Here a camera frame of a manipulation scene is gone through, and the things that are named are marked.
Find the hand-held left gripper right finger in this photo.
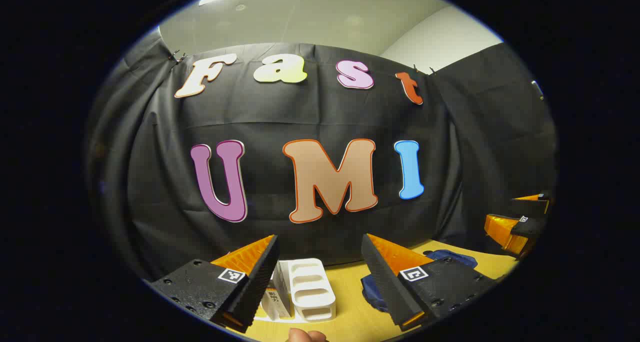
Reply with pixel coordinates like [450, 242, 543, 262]
[361, 233, 498, 331]

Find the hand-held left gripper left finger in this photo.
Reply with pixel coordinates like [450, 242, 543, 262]
[150, 234, 281, 333]

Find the white bookshelf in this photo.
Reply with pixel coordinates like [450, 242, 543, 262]
[280, 258, 337, 323]

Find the blue schoolbag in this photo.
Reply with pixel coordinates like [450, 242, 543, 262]
[361, 249, 478, 313]

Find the black backdrop cloth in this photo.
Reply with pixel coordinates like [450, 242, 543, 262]
[85, 29, 558, 282]

